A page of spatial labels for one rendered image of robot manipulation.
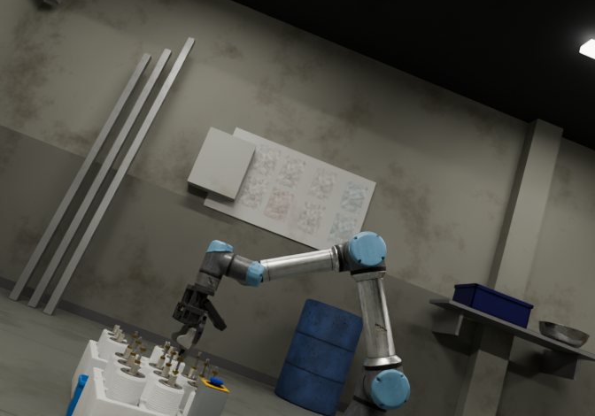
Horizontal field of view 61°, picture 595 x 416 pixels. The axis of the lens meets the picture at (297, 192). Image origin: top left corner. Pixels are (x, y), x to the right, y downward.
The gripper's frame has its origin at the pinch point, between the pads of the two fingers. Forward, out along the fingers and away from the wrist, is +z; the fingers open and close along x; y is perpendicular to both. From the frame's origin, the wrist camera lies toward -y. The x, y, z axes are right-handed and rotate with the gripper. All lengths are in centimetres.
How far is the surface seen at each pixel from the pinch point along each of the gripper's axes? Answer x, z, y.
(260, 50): -295, -262, -93
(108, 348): -53, 13, 5
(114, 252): -315, -25, -49
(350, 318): -166, -41, -203
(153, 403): 2.6, 15.2, 4.6
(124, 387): 2.0, 13.0, 14.5
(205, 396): 21.2, 6.2, -0.3
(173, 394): 4.7, 11.2, 0.9
